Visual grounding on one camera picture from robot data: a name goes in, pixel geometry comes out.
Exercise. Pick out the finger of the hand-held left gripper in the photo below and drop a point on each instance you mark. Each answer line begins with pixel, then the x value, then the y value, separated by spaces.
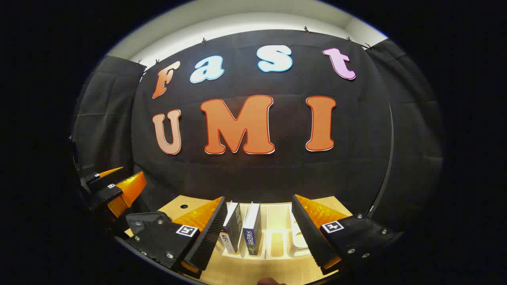
pixel 93 180
pixel 105 194

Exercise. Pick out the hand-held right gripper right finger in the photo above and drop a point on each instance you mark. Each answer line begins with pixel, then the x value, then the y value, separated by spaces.
pixel 307 233

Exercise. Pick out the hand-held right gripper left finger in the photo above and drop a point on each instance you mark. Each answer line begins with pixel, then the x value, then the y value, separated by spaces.
pixel 212 233

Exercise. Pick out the white portrait cover book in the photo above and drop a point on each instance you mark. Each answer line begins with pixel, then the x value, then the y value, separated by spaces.
pixel 231 229

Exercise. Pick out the white bookshelf organizer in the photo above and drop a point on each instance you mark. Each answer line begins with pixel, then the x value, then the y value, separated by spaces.
pixel 277 237

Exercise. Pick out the dark blue cover book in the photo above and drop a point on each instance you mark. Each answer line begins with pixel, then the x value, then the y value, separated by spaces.
pixel 252 237

